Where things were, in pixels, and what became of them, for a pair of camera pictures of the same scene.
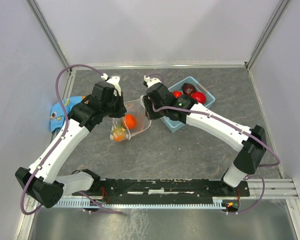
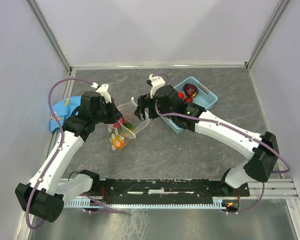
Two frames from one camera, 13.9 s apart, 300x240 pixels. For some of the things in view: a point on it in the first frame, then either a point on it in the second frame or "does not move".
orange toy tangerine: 130,121 → 118,143
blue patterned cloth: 57,113 does not move
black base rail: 98,189 does not move
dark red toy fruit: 188,89 does not move
